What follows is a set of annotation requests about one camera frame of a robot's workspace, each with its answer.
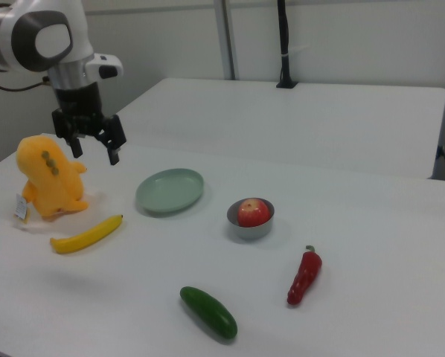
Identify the pale green plastic plate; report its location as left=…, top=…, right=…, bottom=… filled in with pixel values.
left=135, top=167, right=205, bottom=214

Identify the red apple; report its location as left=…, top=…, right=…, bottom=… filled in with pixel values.
left=237, top=198, right=272, bottom=228

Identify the yellow banana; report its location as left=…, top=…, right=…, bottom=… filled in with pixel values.
left=49, top=214, right=125, bottom=255

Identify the black pole with base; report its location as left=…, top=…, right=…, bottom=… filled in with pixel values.
left=275, top=0, right=300, bottom=90

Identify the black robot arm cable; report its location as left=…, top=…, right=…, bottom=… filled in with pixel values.
left=0, top=68, right=51, bottom=92

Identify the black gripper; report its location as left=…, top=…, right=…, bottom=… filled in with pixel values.
left=51, top=82, right=129, bottom=167

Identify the white paper hang tag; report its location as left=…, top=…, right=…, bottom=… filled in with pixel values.
left=13, top=193, right=31, bottom=225

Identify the orange plush toy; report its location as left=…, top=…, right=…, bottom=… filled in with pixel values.
left=15, top=134, right=89, bottom=220

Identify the small metal bowl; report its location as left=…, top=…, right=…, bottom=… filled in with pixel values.
left=226, top=197, right=276, bottom=240

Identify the grey aluminium partition post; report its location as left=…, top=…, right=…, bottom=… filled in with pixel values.
left=214, top=0, right=243, bottom=80

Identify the green cucumber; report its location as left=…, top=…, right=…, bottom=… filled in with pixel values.
left=179, top=286, right=239, bottom=340

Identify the red chili pepper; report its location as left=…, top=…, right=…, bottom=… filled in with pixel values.
left=286, top=245, right=324, bottom=306

